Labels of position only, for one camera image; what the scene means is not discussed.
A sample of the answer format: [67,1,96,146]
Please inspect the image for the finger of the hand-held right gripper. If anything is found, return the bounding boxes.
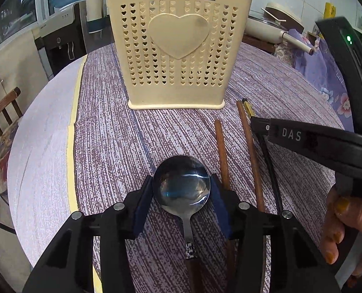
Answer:
[250,116,362,172]

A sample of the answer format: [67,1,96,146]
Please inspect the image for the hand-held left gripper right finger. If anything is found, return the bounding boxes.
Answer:
[210,173,342,293]

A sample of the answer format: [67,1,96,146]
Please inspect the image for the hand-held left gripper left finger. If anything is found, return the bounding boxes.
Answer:
[22,174,154,293]

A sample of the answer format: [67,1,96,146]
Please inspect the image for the black gold-banded chopstick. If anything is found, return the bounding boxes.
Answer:
[242,98,283,214]

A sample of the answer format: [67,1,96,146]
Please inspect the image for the large wooden-handled steel spoon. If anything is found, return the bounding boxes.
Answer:
[152,155,213,293]

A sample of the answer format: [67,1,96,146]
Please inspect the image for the reddish brown chopstick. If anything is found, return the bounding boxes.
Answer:
[236,101,266,213]
[214,120,237,293]

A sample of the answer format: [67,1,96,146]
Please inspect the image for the cream plastic utensil holder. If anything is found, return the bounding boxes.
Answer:
[103,0,256,111]

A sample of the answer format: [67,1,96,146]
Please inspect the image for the purple floral cloth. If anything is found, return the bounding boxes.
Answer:
[288,27,357,132]

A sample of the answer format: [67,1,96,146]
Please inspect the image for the purple woven tablecloth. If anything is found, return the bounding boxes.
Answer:
[73,41,346,293]

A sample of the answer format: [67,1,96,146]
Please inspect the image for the brown patterned cloth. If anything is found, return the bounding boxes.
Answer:
[272,44,296,68]

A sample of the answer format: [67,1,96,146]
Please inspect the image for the brown and cream rice cooker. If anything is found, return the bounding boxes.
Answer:
[262,1,305,31]

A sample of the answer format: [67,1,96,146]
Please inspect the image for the dark wooden counter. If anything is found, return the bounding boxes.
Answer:
[242,33,276,54]

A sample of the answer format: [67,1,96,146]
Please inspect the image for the white rice ladle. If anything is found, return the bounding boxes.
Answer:
[262,8,287,23]

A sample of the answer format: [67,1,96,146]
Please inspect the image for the cream frying pan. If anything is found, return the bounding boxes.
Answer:
[245,15,316,55]

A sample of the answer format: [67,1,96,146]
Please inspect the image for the white yellow-edged table cover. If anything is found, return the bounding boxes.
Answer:
[7,56,88,293]

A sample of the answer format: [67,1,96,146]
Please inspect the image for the wooden chair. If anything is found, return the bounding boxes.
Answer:
[0,87,24,196]

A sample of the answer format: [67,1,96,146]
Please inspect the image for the water dispenser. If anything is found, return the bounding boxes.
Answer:
[36,1,88,77]

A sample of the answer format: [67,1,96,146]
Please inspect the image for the sliding window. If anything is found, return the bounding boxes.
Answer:
[0,0,38,45]

